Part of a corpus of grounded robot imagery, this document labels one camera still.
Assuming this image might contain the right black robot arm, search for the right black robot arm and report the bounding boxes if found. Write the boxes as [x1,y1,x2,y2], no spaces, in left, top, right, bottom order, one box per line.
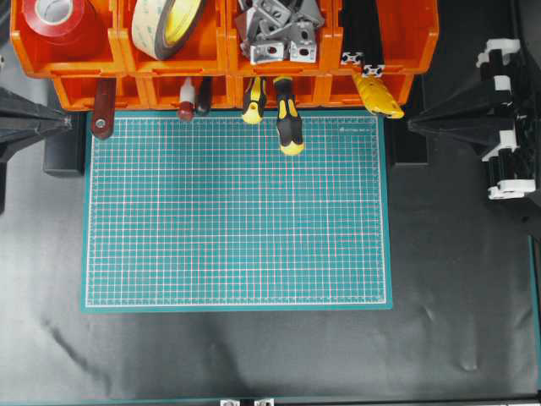
[407,38,540,239]

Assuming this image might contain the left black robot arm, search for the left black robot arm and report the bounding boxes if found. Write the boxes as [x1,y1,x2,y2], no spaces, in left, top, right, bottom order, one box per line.
[1,87,73,213]

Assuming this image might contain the black rack foot right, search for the black rack foot right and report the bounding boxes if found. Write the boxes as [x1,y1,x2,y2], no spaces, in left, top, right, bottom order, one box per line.
[385,118,429,167]

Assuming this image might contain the black rack foot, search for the black rack foot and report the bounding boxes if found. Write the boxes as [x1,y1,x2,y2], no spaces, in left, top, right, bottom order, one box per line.
[43,112,86,178]
[385,118,429,167]

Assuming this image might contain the black rack foot left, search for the black rack foot left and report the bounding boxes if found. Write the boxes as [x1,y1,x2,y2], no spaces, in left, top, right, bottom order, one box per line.
[43,112,86,178]

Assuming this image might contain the green grid cutting mat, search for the green grid cutting mat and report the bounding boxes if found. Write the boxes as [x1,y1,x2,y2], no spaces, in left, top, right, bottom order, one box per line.
[81,110,392,313]

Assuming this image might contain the long yellow black screwdriver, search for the long yellow black screwdriver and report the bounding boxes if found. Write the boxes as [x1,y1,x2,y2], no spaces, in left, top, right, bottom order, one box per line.
[273,76,304,156]

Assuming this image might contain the lower orange bin screwdrivers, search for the lower orange bin screwdrivers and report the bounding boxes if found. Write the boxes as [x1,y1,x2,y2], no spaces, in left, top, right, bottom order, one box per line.
[227,76,330,109]

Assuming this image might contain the upper orange bin brackets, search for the upper orange bin brackets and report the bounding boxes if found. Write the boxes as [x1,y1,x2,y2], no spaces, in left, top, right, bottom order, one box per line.
[225,0,335,77]

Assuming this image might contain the yellow utility knife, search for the yellow utility knife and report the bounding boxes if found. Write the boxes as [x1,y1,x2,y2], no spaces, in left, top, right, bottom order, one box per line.
[352,74,404,119]

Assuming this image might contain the lower orange bin knife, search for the lower orange bin knife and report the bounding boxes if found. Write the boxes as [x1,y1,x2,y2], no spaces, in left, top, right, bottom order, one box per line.
[323,72,415,107]

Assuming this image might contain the lower orange bin bottles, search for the lower orange bin bottles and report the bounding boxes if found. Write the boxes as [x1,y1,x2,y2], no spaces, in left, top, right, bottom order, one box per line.
[142,75,235,110]

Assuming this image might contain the black aluminium profile right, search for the black aluminium profile right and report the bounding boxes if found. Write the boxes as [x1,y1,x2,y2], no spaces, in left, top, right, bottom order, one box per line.
[361,0,385,78]

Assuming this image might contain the black aluminium profile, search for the black aluminium profile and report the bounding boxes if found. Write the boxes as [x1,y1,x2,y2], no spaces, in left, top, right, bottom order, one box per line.
[361,0,385,78]
[341,0,364,65]

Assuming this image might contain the cream double-sided tape roll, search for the cream double-sided tape roll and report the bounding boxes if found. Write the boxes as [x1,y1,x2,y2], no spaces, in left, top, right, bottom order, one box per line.
[131,0,205,60]

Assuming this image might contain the upper orange bin tape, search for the upper orange bin tape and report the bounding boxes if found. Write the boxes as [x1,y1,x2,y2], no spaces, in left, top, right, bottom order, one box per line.
[116,1,227,77]

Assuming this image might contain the black aluminium profile left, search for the black aluminium profile left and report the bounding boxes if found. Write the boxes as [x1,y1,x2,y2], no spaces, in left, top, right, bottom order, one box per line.
[341,0,364,65]

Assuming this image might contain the upper orange bin far right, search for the upper orange bin far right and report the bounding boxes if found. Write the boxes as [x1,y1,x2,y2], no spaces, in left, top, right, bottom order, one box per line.
[331,0,440,78]

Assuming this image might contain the orange bin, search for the orange bin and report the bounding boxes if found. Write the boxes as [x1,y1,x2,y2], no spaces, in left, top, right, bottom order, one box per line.
[331,0,440,78]
[52,76,149,111]
[10,1,125,78]

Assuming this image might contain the lower orange bin far left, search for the lower orange bin far left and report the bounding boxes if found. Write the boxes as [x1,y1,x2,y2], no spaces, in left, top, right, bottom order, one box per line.
[52,76,149,111]

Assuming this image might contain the upper orange bin far left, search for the upper orange bin far left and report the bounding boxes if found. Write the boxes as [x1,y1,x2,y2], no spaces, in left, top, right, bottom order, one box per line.
[10,1,125,78]

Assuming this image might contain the red tape roll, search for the red tape roll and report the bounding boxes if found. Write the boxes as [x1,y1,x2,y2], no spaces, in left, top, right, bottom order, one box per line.
[22,0,103,46]

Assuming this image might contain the grey corner bracket front left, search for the grey corner bracket front left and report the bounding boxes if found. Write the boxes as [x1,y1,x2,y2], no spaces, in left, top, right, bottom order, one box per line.
[249,41,287,65]

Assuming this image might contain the grey corner bracket front right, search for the grey corner bracket front right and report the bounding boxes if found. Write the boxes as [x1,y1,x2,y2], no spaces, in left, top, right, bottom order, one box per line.
[289,40,317,63]

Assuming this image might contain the grey corner bracket pile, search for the grey corner bracket pile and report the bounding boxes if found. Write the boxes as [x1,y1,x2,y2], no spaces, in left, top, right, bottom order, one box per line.
[234,0,325,61]

